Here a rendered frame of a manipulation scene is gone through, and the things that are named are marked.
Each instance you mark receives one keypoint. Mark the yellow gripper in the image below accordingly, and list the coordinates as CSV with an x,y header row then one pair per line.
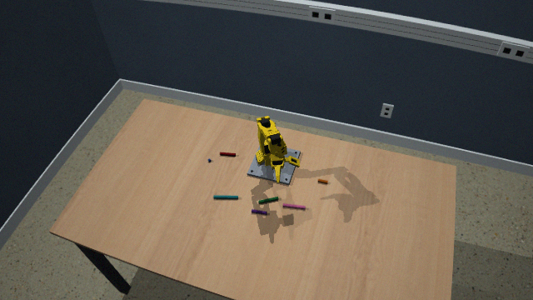
x,y
279,161

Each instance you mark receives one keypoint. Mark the pink rod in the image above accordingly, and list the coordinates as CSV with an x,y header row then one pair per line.
x,y
293,206

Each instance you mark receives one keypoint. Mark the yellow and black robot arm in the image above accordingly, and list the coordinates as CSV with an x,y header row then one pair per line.
x,y
274,143

